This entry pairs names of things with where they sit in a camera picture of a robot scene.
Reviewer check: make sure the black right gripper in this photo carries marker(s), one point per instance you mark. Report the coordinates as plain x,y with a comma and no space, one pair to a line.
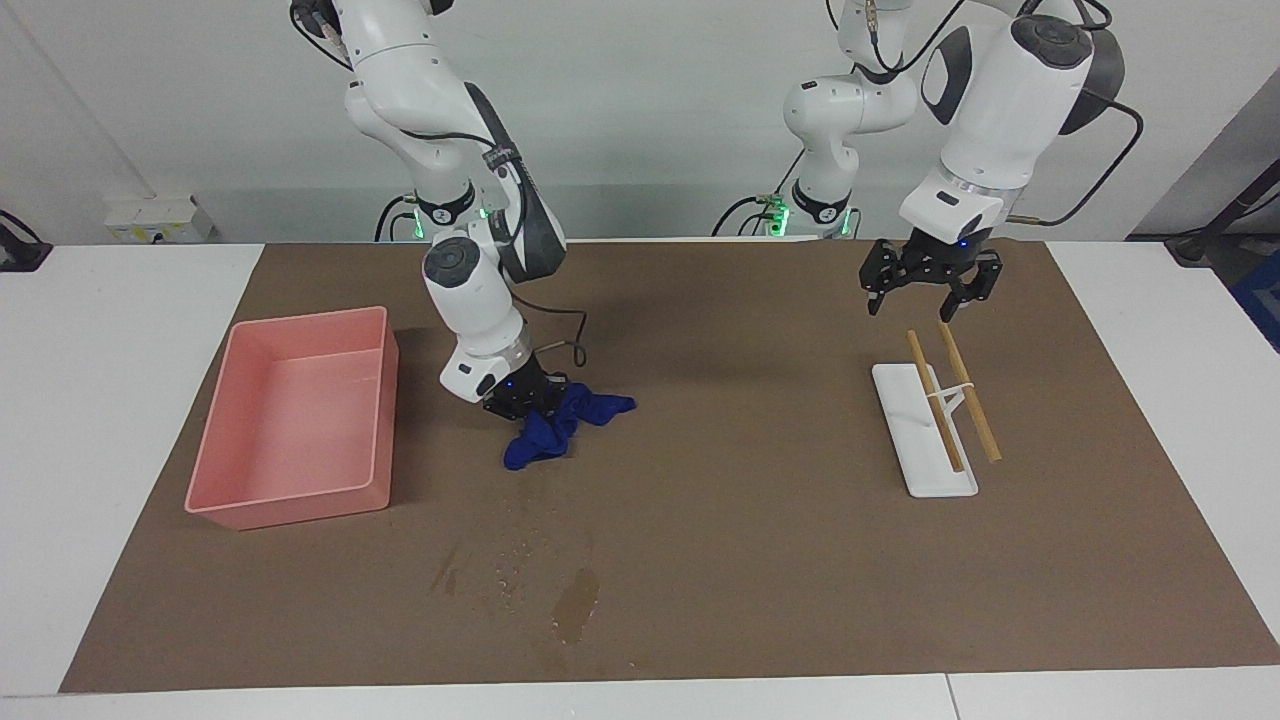
520,395

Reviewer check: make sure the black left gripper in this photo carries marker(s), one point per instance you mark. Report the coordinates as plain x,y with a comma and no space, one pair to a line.
938,260

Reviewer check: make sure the blue cloth towel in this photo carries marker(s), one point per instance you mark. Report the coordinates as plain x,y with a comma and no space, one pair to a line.
545,440

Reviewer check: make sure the pink plastic bin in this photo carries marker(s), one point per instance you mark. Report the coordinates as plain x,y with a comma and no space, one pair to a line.
290,420

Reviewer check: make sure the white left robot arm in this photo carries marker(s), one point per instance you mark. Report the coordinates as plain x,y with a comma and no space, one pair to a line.
1000,110

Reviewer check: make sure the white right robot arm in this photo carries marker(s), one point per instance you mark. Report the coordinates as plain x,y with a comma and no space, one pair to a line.
470,290

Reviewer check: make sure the scattered water droplets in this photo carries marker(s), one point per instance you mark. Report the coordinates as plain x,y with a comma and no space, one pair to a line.
520,565

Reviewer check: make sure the water puddle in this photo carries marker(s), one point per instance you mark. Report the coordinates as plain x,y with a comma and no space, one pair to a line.
577,605

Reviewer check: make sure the long wooden rod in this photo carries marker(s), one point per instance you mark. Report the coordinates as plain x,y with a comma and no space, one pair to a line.
975,410

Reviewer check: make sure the white rectangular tray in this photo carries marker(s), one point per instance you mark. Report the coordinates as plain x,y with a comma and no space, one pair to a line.
925,460

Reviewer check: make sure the brown table mat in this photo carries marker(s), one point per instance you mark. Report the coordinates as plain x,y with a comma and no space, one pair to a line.
750,500

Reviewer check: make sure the black stand leg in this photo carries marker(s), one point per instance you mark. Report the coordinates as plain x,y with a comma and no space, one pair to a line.
1225,225

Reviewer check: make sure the blue crate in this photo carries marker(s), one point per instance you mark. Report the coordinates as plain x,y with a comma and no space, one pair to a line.
1262,300

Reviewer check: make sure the white power strip box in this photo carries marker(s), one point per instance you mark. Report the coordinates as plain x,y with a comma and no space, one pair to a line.
160,220

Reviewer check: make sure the black clamp mount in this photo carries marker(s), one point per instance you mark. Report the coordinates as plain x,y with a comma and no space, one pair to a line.
20,250

